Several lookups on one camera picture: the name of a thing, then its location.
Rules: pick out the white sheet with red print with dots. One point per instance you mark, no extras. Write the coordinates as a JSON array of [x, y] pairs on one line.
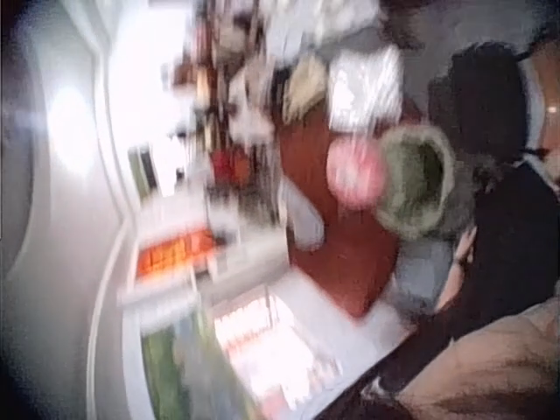
[[280, 337]]

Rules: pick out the beige cloth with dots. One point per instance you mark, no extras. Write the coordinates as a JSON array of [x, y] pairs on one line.
[[306, 87]]

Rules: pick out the cluttered shelf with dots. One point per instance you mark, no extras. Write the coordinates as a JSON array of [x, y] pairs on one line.
[[223, 87]]

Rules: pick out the green packet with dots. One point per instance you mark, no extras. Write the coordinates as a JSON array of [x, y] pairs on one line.
[[164, 372]]

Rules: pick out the pink round object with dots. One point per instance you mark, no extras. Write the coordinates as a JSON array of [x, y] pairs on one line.
[[352, 172]]

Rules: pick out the light blue cloth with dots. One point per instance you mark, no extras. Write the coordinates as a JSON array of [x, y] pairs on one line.
[[422, 273]]

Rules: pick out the white plastic bag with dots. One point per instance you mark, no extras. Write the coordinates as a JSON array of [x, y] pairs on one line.
[[365, 89]]

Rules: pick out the red-brown mat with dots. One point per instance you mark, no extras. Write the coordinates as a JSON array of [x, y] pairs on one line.
[[345, 254]]

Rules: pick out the green fuzzy bag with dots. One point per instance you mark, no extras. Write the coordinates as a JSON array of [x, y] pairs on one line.
[[411, 179]]

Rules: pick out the grey white pouch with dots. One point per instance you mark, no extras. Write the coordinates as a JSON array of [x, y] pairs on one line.
[[304, 219]]

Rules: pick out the orange and white box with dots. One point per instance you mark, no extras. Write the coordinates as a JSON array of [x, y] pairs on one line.
[[175, 256]]

